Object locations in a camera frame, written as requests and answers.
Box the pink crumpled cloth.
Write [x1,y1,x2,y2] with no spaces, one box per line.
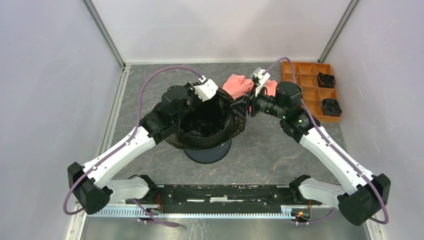
[222,74,278,99]

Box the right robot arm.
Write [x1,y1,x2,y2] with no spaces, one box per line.
[242,81,391,226]

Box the dark blue trash bin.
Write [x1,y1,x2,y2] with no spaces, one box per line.
[183,140,232,165]

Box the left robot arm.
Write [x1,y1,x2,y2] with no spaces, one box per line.
[66,80,218,215]

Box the black plastic trash bag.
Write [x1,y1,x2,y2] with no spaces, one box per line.
[164,88,247,150]

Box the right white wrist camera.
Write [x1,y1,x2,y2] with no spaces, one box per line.
[250,67,271,97]

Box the rolled trash bag bottom right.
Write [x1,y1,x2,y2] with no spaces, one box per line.
[321,98,343,117]

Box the orange wooden compartment tray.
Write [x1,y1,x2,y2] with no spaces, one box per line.
[293,61,342,123]

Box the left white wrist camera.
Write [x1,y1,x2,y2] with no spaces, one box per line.
[193,75,219,102]

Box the rolled trash bag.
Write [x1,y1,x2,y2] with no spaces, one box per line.
[317,72,336,89]
[321,98,343,117]

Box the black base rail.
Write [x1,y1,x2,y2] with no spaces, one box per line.
[137,184,322,214]

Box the rolled trash bag top right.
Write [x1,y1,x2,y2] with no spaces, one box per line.
[317,72,336,89]

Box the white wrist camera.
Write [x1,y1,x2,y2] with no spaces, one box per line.
[193,75,219,102]
[250,67,271,97]

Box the white toothed cable duct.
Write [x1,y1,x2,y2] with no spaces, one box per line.
[89,206,295,220]

